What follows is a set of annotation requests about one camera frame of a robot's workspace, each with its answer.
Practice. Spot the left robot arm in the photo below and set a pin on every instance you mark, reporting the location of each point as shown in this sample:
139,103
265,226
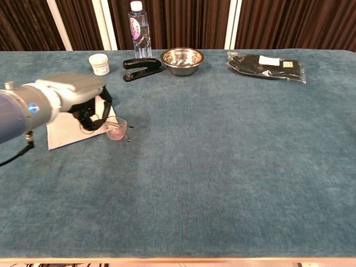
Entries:
22,111

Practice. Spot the small white jar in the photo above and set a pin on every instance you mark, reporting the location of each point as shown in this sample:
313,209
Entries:
99,64

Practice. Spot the dark brown pleated curtain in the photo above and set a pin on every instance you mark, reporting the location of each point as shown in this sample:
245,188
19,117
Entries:
180,22

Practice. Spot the black garment in plastic bag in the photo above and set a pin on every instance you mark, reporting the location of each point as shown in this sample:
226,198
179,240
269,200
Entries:
250,66

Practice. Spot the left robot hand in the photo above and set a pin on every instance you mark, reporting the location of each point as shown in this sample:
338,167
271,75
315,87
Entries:
75,89

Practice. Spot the white frame post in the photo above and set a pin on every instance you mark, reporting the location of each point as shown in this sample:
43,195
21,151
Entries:
105,25
233,25
59,25

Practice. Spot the stainless steel bowl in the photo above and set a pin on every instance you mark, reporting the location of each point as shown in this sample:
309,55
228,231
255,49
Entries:
182,62

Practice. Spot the clear water bottle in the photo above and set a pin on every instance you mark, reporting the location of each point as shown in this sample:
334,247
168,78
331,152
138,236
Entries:
140,33

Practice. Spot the black stapler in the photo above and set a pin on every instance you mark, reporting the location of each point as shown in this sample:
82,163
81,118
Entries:
142,65

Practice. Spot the teal table cloth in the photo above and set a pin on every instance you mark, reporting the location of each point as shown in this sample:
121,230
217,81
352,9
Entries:
208,167

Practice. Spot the blue rectangular box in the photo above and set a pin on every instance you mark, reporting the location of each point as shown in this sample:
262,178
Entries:
64,133

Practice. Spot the thin-framed eyeglasses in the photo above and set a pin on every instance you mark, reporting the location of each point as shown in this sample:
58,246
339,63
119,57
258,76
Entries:
115,130

